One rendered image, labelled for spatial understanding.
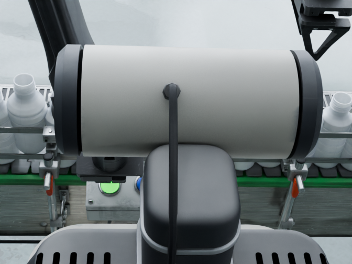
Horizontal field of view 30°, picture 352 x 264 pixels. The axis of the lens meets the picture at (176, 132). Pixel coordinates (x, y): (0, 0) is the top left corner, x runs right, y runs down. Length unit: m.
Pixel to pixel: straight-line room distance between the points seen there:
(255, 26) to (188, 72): 3.15
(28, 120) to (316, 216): 0.62
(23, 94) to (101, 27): 2.26
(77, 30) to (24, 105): 0.40
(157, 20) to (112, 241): 3.10
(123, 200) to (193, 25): 2.44
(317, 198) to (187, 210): 1.02
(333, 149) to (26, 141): 0.59
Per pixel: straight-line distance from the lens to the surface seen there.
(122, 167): 1.00
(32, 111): 1.20
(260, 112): 0.39
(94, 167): 1.01
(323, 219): 1.43
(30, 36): 3.38
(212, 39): 3.40
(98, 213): 1.13
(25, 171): 1.30
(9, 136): 1.27
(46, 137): 1.20
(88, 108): 0.38
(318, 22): 0.89
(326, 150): 1.32
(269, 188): 1.32
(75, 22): 0.82
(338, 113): 1.27
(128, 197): 1.11
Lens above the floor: 1.94
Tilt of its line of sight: 43 degrees down
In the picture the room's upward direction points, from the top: 5 degrees clockwise
